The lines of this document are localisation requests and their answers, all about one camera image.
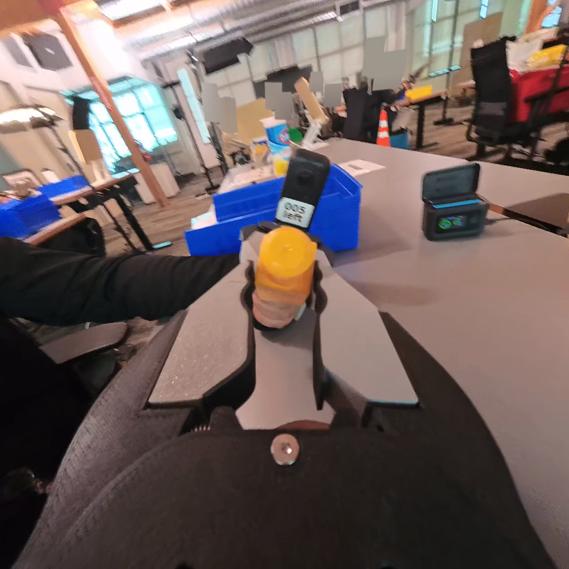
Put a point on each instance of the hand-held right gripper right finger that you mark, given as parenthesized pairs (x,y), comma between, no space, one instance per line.
(364,355)

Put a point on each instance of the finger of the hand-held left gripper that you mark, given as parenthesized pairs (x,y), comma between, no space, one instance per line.
(325,257)
(249,249)

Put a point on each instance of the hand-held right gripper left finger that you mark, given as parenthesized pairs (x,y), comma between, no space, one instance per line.
(204,355)

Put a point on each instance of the orange rounded block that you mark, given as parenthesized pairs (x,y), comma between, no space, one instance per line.
(284,262)

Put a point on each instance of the blue plastic bin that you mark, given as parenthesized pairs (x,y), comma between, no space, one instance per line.
(26,218)
(342,213)

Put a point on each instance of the person's left forearm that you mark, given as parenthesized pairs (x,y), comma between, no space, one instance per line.
(111,289)

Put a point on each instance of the person's left hand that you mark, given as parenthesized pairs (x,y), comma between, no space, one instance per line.
(278,315)

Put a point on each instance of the white laptop stand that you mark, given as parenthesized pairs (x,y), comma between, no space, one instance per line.
(314,133)

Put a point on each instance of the disinfecting wipes canister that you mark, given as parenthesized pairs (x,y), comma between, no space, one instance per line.
(278,142)

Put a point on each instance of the white paper sheet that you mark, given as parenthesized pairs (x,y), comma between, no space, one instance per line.
(364,166)

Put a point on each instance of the beige cardboard panel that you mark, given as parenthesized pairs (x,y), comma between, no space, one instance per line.
(251,118)
(311,100)

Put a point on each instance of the orange traffic cone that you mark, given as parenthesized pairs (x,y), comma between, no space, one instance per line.
(383,131)

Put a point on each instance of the black chair armrest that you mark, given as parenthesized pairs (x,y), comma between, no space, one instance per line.
(84,340)

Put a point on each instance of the black charging case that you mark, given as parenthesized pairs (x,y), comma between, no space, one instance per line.
(453,213)

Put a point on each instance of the small yellow bin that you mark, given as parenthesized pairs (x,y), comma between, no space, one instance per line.
(418,92)

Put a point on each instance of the wooden background desk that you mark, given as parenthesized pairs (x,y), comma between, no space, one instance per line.
(102,186)
(426,100)

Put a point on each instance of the black studio light on stand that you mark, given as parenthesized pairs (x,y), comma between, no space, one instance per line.
(226,55)

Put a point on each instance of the person's black clothing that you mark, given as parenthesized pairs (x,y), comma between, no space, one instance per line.
(35,422)

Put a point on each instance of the black floor lamp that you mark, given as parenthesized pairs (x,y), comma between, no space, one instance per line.
(454,66)

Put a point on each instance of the black office chair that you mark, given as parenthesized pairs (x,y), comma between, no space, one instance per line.
(489,89)

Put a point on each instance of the dark brown flat panel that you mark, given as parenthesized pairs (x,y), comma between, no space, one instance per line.
(538,211)

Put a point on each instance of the red plastic bin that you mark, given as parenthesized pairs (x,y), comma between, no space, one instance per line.
(538,93)

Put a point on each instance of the black light stand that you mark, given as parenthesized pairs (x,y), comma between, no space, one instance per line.
(26,116)

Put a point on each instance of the black wall screen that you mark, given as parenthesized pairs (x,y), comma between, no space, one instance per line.
(284,78)

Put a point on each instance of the silver air duct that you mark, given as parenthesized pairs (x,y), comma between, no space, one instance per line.
(222,22)

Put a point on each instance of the wooden post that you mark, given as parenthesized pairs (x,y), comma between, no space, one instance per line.
(111,111)

